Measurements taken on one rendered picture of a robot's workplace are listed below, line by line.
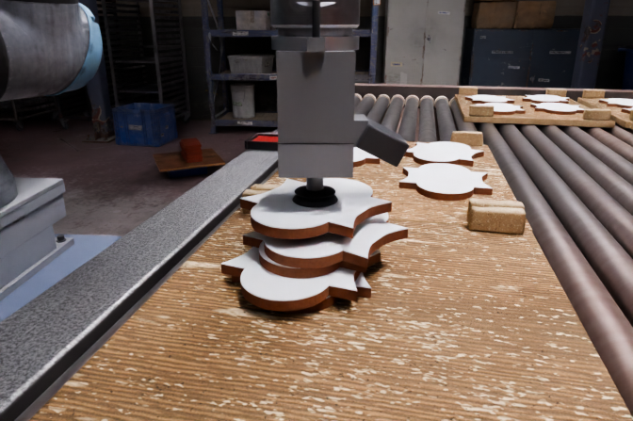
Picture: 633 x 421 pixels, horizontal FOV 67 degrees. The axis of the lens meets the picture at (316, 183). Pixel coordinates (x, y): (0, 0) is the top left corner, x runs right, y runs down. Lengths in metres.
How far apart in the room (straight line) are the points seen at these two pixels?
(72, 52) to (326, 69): 0.38
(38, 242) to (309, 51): 0.43
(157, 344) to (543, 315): 0.30
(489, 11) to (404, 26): 0.92
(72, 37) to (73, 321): 0.36
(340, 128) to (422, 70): 5.00
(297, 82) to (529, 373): 0.27
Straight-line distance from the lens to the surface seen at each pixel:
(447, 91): 1.75
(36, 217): 0.67
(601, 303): 0.51
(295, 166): 0.40
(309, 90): 0.39
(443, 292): 0.44
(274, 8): 0.41
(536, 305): 0.44
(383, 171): 0.76
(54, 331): 0.47
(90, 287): 0.52
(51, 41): 0.66
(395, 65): 5.35
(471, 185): 0.69
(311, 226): 0.39
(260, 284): 0.39
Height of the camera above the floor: 1.16
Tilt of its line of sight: 18 degrees down
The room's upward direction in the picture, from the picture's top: straight up
